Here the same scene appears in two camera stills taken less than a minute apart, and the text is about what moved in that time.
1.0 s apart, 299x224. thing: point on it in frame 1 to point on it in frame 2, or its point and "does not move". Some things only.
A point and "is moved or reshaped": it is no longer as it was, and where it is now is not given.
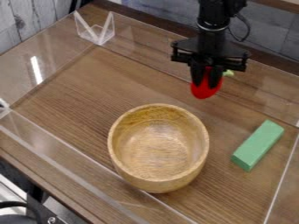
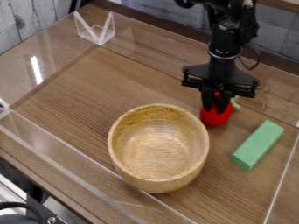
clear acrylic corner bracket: (94, 33) does not move
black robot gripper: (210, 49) to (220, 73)
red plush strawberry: (205, 91) is moved or reshaped
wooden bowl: (158, 145) does not move
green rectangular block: (258, 145) does not move
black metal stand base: (37, 210) does not move
